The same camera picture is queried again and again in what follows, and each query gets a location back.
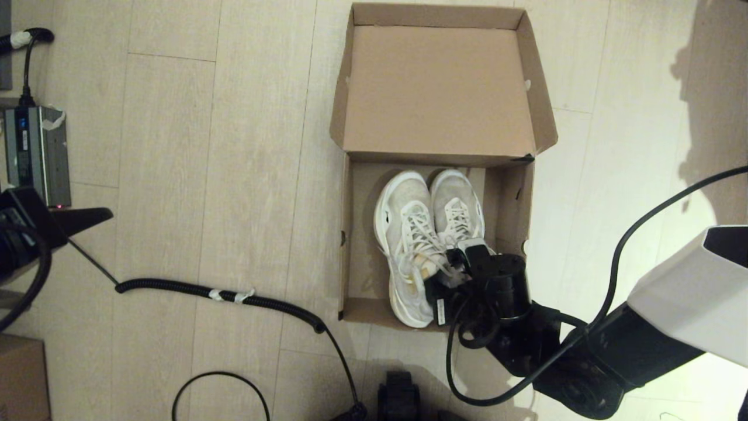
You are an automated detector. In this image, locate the black corrugated floor cable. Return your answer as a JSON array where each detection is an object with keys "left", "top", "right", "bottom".
[{"left": 65, "top": 237, "right": 368, "bottom": 420}]

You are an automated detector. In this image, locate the dark grey furniture edge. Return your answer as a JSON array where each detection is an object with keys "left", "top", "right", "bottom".
[{"left": 0, "top": 0, "right": 13, "bottom": 91}]

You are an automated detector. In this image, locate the small brown cardboard carton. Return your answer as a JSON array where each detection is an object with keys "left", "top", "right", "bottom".
[{"left": 0, "top": 334, "right": 52, "bottom": 421}]

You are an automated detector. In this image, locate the black power cord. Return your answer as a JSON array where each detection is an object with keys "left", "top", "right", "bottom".
[{"left": 20, "top": 38, "right": 37, "bottom": 108}]

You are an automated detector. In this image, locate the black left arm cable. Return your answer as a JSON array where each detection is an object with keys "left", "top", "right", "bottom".
[{"left": 0, "top": 222, "right": 53, "bottom": 334}]

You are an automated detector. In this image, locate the grey power supply unit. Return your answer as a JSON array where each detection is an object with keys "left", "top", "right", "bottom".
[{"left": 3, "top": 105, "right": 72, "bottom": 208}]

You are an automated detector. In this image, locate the brown cardboard shoe box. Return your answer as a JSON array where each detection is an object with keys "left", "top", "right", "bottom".
[{"left": 329, "top": 2, "right": 559, "bottom": 333}]

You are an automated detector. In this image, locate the black hose with white tape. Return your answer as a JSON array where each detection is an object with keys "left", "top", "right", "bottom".
[{"left": 0, "top": 28, "right": 56, "bottom": 54}]

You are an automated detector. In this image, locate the white mesh sneaker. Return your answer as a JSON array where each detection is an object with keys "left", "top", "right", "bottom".
[
  {"left": 430, "top": 168, "right": 487, "bottom": 261},
  {"left": 374, "top": 170, "right": 453, "bottom": 329}
]

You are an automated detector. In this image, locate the thin black cable loop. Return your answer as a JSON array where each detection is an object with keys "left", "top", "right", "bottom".
[{"left": 172, "top": 371, "right": 273, "bottom": 421}]

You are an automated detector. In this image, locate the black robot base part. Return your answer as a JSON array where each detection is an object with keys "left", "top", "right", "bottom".
[{"left": 377, "top": 370, "right": 423, "bottom": 421}]

